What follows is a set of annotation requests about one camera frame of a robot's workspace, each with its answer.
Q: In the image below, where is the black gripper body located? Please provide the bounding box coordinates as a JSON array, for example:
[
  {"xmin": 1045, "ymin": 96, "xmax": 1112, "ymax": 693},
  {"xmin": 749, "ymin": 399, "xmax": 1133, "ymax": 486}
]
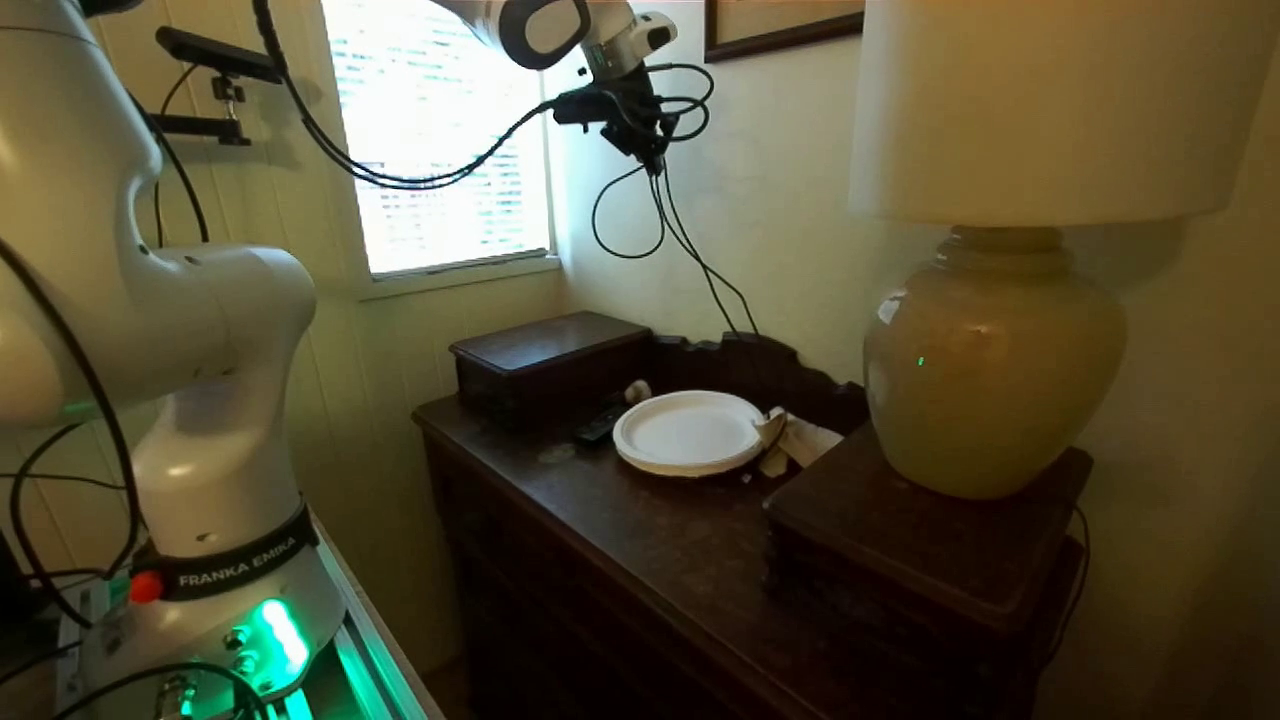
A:
[{"xmin": 553, "ymin": 43, "xmax": 668, "ymax": 168}]

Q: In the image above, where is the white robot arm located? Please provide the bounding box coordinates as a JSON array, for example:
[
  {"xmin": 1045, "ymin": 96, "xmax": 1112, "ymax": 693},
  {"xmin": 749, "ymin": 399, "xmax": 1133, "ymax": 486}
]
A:
[{"xmin": 0, "ymin": 0, "xmax": 345, "ymax": 695}]

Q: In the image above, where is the robot base platform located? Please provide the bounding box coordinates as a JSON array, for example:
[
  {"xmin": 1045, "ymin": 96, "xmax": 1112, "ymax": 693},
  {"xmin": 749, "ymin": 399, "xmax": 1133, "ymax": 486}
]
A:
[{"xmin": 52, "ymin": 539, "xmax": 445, "ymax": 720}]

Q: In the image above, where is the window with blinds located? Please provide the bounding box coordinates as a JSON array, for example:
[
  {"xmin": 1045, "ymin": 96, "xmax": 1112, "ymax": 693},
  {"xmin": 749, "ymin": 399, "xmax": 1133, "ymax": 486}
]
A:
[{"xmin": 318, "ymin": 0, "xmax": 553, "ymax": 279}]

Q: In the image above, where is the dark wooden box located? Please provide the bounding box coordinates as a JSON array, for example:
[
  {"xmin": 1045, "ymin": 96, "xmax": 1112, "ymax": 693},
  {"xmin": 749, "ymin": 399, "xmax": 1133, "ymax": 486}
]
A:
[{"xmin": 451, "ymin": 311, "xmax": 651, "ymax": 421}]

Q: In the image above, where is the white paper plate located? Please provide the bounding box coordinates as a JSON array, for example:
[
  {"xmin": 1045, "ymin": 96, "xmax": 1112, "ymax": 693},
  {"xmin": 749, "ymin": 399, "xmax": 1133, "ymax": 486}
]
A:
[{"xmin": 611, "ymin": 388, "xmax": 763, "ymax": 479}]

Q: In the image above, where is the white crumpled paper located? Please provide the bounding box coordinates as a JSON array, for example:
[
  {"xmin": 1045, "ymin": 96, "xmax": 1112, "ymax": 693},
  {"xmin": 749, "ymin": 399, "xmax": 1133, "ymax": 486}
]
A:
[{"xmin": 756, "ymin": 410, "xmax": 838, "ymax": 479}]

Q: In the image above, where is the beige ceramic table lamp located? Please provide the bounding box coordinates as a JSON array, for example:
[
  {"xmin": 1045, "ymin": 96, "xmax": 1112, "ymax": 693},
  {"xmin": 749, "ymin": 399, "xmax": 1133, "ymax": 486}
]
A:
[{"xmin": 850, "ymin": 0, "xmax": 1280, "ymax": 499}]

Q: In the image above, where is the dark wooden dresser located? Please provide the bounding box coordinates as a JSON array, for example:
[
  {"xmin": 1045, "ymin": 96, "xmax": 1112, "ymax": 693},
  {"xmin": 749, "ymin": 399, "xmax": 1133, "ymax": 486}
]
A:
[{"xmin": 410, "ymin": 333, "xmax": 1092, "ymax": 720}]

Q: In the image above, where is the dark wooden lamp stand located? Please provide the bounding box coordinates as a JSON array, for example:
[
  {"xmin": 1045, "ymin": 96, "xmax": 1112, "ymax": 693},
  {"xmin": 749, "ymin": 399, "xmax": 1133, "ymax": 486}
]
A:
[{"xmin": 761, "ymin": 423, "xmax": 1097, "ymax": 637}]

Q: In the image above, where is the picture frame on wall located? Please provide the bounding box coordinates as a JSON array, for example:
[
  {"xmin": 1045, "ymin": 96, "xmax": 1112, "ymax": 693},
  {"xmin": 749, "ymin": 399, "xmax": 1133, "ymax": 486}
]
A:
[{"xmin": 704, "ymin": 0, "xmax": 865, "ymax": 61}]

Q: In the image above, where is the black camera on mount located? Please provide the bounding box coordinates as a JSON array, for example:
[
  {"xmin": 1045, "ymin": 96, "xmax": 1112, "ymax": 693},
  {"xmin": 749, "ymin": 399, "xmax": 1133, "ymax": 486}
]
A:
[{"xmin": 149, "ymin": 25, "xmax": 283, "ymax": 145}]

